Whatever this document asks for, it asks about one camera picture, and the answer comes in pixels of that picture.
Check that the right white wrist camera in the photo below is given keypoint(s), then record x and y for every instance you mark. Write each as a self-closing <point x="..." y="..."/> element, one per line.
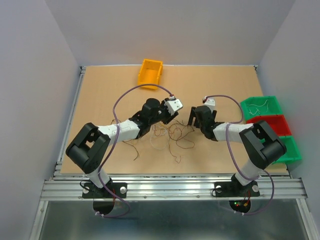
<point x="209" y="102"/>

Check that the yellow plastic bin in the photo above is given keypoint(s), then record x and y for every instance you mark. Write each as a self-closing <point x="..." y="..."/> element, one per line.
<point x="150" y="74"/>

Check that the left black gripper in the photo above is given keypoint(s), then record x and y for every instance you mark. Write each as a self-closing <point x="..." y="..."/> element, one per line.
<point x="169" y="117"/>

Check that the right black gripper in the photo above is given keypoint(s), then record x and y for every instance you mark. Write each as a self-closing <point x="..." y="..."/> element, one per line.
<point x="192" y="115"/>

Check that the near green plastic bin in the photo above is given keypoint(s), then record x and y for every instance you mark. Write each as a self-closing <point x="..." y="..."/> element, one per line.
<point x="292" y="154"/>

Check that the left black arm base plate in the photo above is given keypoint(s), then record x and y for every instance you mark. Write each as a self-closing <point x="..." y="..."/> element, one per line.
<point x="91" y="191"/>

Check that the red plastic bin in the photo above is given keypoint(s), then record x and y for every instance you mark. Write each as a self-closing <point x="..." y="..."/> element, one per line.
<point x="277" y="122"/>

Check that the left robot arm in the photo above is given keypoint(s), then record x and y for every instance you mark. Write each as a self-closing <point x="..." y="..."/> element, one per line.
<point x="89" y="146"/>

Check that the green plastic bin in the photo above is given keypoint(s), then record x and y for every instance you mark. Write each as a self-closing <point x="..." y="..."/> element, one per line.
<point x="292" y="154"/>
<point x="260" y="106"/>

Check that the aluminium mounting rail frame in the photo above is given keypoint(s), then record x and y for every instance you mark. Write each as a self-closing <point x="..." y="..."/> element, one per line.
<point x="173" y="206"/>

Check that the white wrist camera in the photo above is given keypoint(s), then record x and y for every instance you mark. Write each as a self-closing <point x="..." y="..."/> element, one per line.
<point x="173" y="105"/>
<point x="209" y="102"/>

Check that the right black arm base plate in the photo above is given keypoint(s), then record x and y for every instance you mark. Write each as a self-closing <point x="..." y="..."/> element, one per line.
<point x="229" y="189"/>

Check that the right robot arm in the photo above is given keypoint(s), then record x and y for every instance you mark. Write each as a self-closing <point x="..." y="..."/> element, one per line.
<point x="262" y="145"/>

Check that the far green plastic bin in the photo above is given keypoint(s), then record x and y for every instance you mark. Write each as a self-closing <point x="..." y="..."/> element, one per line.
<point x="260" y="106"/>

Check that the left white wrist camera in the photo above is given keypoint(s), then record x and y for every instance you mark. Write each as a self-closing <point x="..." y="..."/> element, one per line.
<point x="173" y="105"/>

